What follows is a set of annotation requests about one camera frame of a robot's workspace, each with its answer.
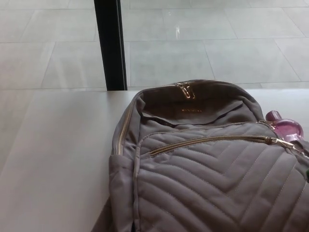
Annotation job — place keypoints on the black window frame post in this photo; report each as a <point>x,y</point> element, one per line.
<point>109,48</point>

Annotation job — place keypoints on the pink glass perfume bottle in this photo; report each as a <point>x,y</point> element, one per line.
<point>288,128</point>

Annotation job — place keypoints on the grey quilted backpack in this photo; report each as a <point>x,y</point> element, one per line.
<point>205,174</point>

